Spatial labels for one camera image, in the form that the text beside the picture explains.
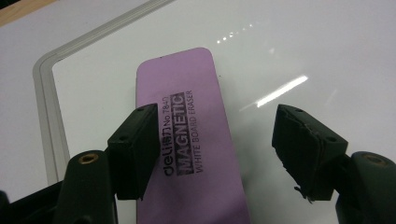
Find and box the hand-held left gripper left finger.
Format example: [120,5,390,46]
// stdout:
[106,103,162,201]

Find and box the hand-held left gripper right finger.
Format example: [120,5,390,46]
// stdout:
[271,104,349,203]

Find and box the purple whiteboard eraser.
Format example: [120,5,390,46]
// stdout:
[135,47,252,224]

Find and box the small framed whiteboard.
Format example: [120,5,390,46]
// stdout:
[32,0,396,224]

